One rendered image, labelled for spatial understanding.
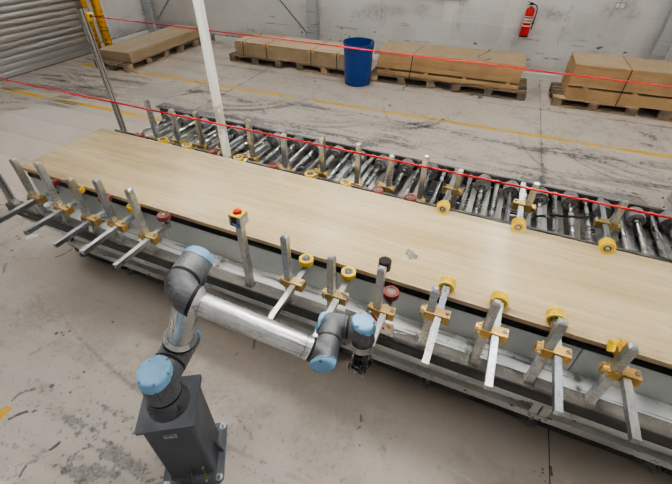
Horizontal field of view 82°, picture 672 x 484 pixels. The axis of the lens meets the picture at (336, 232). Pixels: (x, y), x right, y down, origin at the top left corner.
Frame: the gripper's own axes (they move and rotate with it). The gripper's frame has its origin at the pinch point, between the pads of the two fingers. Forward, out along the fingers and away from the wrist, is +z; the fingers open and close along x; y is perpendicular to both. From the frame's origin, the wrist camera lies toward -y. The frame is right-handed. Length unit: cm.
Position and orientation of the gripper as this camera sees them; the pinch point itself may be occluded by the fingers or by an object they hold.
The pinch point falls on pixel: (361, 370)
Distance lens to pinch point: 181.4
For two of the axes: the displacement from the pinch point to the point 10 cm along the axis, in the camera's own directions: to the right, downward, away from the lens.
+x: 9.2, 2.6, -3.0
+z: -0.1, 7.7, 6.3
